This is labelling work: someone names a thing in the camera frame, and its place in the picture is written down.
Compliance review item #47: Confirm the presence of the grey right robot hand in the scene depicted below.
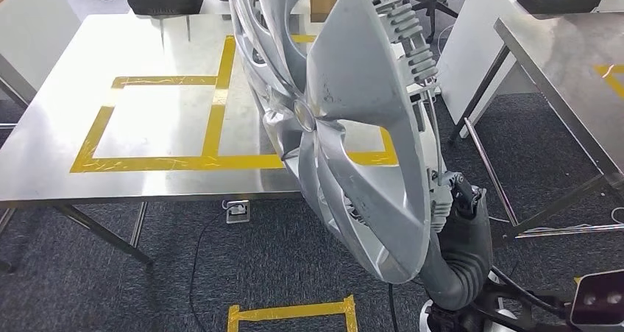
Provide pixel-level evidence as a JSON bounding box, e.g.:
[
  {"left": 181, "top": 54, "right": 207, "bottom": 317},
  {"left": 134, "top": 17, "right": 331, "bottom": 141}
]
[{"left": 437, "top": 172, "right": 494, "bottom": 252}]

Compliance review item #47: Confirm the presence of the silver plastic wheel hubcap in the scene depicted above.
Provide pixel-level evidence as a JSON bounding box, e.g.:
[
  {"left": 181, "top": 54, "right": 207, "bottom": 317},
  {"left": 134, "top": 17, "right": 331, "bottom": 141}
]
[{"left": 224, "top": 0, "right": 455, "bottom": 286}]

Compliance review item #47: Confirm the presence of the steel workbench table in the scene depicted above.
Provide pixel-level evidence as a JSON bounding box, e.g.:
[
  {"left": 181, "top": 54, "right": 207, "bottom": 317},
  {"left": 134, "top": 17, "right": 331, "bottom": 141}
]
[
  {"left": 446, "top": 13, "right": 624, "bottom": 241},
  {"left": 0, "top": 13, "right": 442, "bottom": 268}
]

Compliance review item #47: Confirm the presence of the white partition panel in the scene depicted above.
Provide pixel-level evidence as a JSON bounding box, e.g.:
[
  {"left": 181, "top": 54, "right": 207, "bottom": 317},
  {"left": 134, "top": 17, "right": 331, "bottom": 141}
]
[
  {"left": 435, "top": 0, "right": 541, "bottom": 139},
  {"left": 0, "top": 0, "right": 82, "bottom": 104}
]

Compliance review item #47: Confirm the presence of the yellow floor tape marking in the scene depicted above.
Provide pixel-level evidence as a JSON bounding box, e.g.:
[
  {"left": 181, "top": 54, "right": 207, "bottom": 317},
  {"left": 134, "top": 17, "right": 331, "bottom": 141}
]
[{"left": 227, "top": 294, "right": 360, "bottom": 332}]

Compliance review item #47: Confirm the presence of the metal floor socket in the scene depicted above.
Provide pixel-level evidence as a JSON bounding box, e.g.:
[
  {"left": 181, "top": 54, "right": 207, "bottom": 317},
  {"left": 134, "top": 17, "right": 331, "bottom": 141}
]
[{"left": 224, "top": 199, "right": 252, "bottom": 225}]

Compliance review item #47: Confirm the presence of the brown cardboard box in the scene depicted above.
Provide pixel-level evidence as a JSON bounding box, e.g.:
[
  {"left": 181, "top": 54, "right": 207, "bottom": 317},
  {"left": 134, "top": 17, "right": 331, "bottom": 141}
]
[{"left": 310, "top": 0, "right": 341, "bottom": 24}]

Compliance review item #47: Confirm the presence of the white floor cable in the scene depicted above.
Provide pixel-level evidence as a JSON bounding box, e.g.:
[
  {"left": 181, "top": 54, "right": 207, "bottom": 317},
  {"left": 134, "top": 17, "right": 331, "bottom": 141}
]
[{"left": 487, "top": 206, "right": 624, "bottom": 239}]

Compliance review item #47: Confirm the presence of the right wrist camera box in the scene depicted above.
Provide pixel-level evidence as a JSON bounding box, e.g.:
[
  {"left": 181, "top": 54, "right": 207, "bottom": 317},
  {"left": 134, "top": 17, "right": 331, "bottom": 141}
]
[{"left": 569, "top": 269, "right": 624, "bottom": 328}]

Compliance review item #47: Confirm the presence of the black floor cable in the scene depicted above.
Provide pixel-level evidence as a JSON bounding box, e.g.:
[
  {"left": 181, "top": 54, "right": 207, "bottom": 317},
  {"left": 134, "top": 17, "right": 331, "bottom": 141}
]
[{"left": 188, "top": 211, "right": 226, "bottom": 332}]

